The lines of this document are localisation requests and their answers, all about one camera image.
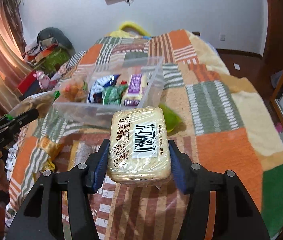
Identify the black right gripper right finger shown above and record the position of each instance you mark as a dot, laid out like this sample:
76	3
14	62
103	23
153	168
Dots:
236	214

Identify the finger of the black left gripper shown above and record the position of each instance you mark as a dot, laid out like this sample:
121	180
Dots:
9	125

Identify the toast slices pack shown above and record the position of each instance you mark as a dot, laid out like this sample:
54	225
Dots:
138	149

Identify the orange pastry clear pack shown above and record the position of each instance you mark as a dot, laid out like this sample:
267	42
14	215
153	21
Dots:
75	89

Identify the green jelly cup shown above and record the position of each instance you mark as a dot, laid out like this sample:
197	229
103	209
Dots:
172	119

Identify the purple wafer pack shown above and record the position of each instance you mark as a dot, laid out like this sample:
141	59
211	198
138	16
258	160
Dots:
136	87

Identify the green topped brown snack bag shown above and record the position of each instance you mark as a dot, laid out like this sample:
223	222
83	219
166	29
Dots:
32	103

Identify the left hand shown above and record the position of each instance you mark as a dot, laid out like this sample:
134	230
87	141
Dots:
4	183

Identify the red box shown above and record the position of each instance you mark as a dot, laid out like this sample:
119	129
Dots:
30	81

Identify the pink plush toy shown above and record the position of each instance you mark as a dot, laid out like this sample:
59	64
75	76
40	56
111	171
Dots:
44	81

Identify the pink striped curtain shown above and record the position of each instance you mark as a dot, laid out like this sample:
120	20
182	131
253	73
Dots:
13	68

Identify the clear plastic storage box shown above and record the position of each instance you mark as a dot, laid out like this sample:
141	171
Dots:
100	115

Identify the green snack packet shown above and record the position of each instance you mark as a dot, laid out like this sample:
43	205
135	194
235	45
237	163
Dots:
112	95

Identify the patchwork striped bed blanket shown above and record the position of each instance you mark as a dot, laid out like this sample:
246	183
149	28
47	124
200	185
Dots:
60	188

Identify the grey bag on pile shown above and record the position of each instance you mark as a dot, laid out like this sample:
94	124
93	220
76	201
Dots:
57	34

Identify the yellow pillow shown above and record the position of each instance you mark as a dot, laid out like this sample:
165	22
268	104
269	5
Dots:
129	29

